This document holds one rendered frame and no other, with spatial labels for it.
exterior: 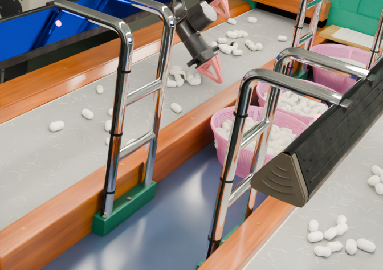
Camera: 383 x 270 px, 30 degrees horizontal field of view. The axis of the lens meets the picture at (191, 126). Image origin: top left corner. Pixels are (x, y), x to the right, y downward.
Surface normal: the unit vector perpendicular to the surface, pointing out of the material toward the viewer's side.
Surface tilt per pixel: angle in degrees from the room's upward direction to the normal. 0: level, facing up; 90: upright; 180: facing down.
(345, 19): 90
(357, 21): 90
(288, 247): 0
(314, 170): 58
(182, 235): 0
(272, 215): 0
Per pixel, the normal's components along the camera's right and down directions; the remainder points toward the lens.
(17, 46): 0.81, -0.18
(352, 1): -0.48, 0.32
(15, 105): 0.72, -0.39
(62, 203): 0.15, -0.88
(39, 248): 0.86, 0.34
